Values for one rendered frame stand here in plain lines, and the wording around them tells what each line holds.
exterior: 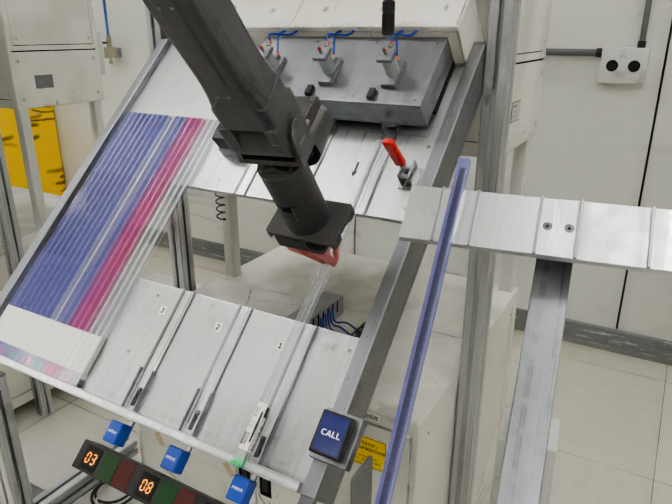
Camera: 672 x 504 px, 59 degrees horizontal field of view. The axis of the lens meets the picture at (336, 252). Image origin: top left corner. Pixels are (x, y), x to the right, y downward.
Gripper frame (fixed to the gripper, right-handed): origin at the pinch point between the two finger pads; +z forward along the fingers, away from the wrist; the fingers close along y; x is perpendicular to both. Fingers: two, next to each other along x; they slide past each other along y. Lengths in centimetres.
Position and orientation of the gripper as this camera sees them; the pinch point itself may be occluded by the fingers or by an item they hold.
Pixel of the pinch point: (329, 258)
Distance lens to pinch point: 83.5
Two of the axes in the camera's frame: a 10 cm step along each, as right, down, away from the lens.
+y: -8.7, -1.8, 4.5
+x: -4.0, 8.0, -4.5
